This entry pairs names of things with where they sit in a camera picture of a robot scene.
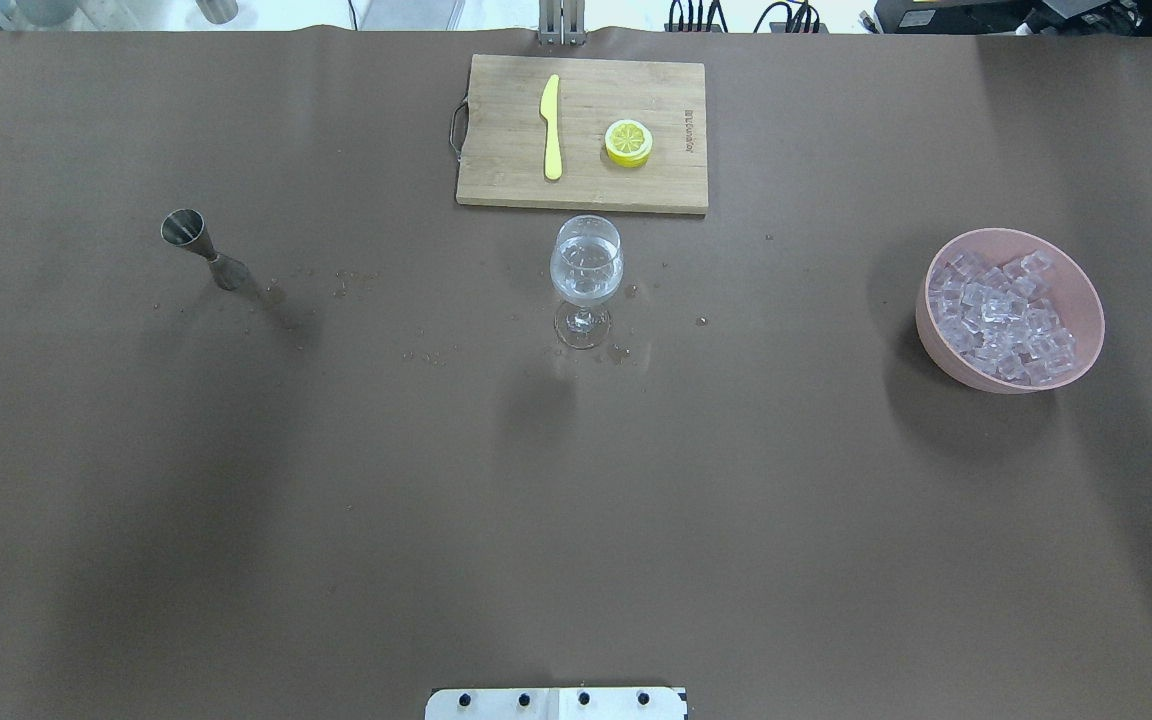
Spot yellow lemon slice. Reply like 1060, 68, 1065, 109
602, 119, 654, 168

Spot pile of ice cubes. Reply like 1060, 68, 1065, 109
929, 250, 1076, 387

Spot pink bowl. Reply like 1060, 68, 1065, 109
915, 228, 1106, 395

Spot clear wine glass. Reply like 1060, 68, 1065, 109
550, 214, 626, 350

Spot aluminium frame post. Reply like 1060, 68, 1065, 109
538, 0, 588, 46

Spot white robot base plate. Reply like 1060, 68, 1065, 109
424, 685, 690, 719

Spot wooden cutting board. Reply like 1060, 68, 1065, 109
454, 54, 710, 217

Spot yellow plastic knife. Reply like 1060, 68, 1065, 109
539, 74, 563, 182

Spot steel double jigger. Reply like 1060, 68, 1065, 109
160, 209, 251, 291

